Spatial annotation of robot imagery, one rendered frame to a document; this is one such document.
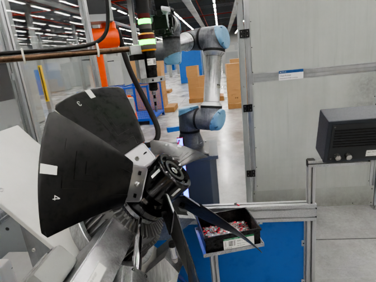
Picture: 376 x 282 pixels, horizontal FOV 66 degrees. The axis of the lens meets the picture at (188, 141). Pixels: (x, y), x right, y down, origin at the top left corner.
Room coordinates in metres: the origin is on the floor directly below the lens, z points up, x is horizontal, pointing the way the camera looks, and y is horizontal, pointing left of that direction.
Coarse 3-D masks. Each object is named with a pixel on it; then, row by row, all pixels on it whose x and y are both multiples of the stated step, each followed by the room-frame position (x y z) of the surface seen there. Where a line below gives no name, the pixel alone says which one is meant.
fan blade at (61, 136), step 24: (48, 120) 0.53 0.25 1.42; (48, 144) 0.50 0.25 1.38; (72, 144) 0.54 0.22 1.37; (96, 144) 0.59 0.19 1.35; (72, 168) 0.52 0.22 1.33; (96, 168) 0.56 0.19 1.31; (120, 168) 0.62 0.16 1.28; (48, 192) 0.46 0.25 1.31; (72, 192) 0.50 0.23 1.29; (96, 192) 0.55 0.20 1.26; (120, 192) 0.61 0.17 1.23; (48, 216) 0.45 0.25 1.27; (72, 216) 0.49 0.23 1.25
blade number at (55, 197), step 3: (51, 192) 0.47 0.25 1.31; (54, 192) 0.47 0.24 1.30; (57, 192) 0.48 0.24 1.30; (60, 192) 0.48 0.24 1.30; (51, 195) 0.47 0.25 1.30; (54, 195) 0.47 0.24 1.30; (57, 195) 0.47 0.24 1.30; (60, 195) 0.48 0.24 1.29; (51, 198) 0.46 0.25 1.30; (54, 198) 0.47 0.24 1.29; (57, 198) 0.47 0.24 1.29; (60, 198) 0.48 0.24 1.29; (51, 201) 0.46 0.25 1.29; (54, 201) 0.47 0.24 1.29; (57, 201) 0.47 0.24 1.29; (60, 201) 0.48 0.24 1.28
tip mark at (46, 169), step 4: (40, 164) 0.47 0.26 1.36; (44, 164) 0.48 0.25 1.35; (48, 164) 0.48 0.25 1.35; (40, 168) 0.47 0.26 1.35; (44, 168) 0.48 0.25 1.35; (48, 168) 0.48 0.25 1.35; (52, 168) 0.49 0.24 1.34; (56, 168) 0.49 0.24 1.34; (40, 172) 0.47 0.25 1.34; (44, 172) 0.47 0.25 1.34; (48, 172) 0.48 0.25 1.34; (52, 172) 0.48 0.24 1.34; (56, 172) 0.49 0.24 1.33
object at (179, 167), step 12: (168, 156) 0.77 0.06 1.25; (156, 168) 0.69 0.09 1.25; (168, 168) 0.71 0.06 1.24; (180, 168) 0.77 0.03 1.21; (156, 180) 0.68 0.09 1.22; (168, 180) 0.67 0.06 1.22; (180, 180) 0.70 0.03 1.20; (144, 192) 0.70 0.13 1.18; (156, 192) 0.67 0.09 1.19; (168, 192) 0.67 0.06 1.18; (180, 192) 0.69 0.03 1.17; (132, 204) 0.67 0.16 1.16; (144, 204) 0.68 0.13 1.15; (156, 204) 0.70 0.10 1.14; (144, 216) 0.67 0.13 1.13; (156, 216) 0.68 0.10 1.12
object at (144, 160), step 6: (144, 144) 0.80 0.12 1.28; (132, 150) 0.78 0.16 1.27; (138, 150) 0.79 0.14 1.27; (144, 150) 0.79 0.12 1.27; (126, 156) 0.77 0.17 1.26; (132, 156) 0.77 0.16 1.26; (138, 156) 0.77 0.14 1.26; (144, 156) 0.78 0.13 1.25; (150, 156) 0.78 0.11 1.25; (138, 162) 0.76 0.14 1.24; (144, 162) 0.77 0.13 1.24; (150, 162) 0.77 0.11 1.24
